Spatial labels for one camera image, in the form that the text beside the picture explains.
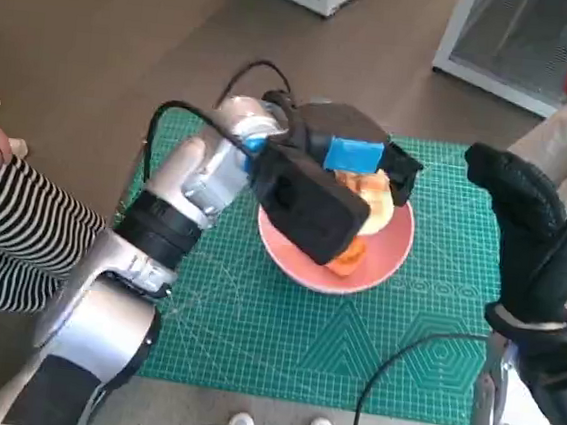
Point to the left bare black robot hand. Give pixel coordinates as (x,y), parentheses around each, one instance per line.
(349,153)

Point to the right black gloved robot hand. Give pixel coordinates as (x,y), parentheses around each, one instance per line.
(536,247)

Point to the round toy bread bun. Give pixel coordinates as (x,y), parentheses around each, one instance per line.
(374,206)

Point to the pink bowl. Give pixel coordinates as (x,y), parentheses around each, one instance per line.
(390,253)

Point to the long striped toy bread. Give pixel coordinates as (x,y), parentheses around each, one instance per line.
(349,261)

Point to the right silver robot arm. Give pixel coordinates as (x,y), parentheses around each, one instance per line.
(489,393)

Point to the green cutting mat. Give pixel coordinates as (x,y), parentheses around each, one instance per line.
(252,330)

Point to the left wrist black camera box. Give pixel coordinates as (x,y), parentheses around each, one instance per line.
(309,210)

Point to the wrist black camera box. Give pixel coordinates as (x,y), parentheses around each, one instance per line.
(562,395)
(309,210)

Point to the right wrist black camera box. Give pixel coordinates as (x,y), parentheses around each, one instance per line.
(562,395)

